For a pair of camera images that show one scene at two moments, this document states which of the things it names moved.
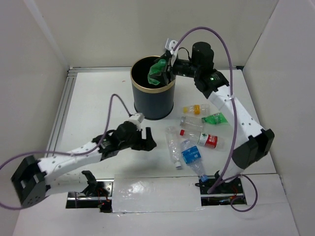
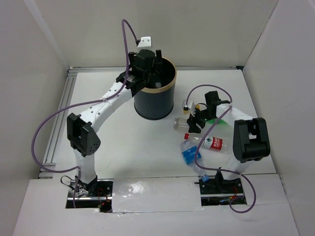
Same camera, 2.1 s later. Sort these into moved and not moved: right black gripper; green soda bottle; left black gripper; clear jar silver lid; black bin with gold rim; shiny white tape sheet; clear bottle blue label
Moved: right black gripper; left black gripper; clear jar silver lid
Not moved: shiny white tape sheet; clear bottle blue label; black bin with gold rim; green soda bottle
